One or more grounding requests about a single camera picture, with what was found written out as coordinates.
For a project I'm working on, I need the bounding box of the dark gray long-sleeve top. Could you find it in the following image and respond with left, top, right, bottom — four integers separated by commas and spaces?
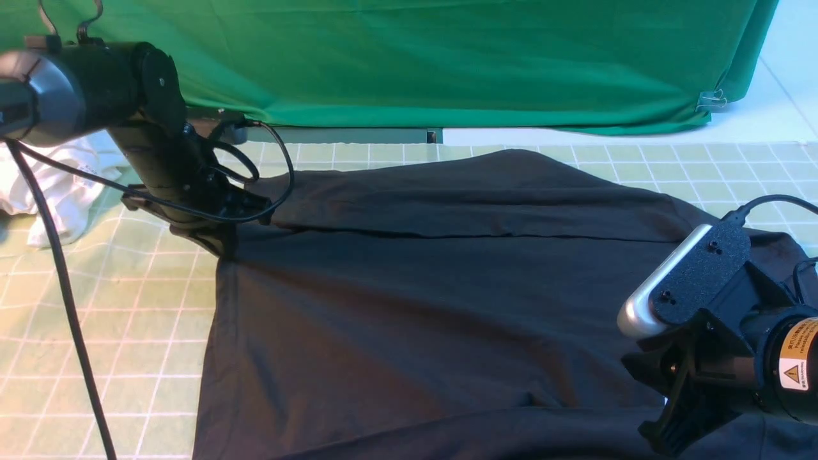
192, 149, 818, 460

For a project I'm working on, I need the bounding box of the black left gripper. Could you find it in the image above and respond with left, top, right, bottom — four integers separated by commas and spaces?
121, 172, 274, 258

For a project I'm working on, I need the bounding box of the dark green metal bar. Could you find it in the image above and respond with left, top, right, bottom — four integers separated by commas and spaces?
275, 127, 444, 144

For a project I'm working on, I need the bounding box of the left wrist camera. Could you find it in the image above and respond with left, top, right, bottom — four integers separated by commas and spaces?
187, 107, 248, 146

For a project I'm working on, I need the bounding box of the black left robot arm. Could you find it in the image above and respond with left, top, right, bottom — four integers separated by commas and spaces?
1, 36, 277, 256

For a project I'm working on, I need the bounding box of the light green checkered tablecloth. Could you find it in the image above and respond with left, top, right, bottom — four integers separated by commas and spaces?
0, 137, 818, 460

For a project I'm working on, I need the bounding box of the silver binder clip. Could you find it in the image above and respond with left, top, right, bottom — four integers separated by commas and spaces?
695, 88, 729, 113

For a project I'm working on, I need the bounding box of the green backdrop cloth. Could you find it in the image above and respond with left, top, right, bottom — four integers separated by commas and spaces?
0, 0, 780, 136

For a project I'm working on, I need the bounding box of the black right camera cable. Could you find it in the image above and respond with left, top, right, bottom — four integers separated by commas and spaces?
721, 194, 818, 307

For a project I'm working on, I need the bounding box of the black left camera cable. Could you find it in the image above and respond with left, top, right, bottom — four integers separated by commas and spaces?
0, 118, 296, 460

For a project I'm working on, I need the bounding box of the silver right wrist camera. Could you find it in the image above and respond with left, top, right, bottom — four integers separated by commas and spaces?
617, 222, 751, 339

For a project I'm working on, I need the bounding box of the black camera cable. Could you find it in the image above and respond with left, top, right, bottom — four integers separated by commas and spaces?
0, 118, 296, 460
721, 194, 818, 307

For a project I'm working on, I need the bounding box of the crumpled white shirt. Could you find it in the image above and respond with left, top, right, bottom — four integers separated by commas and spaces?
1, 130, 129, 248

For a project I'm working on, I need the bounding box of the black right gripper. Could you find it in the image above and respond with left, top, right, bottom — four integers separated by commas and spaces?
622, 260, 816, 457

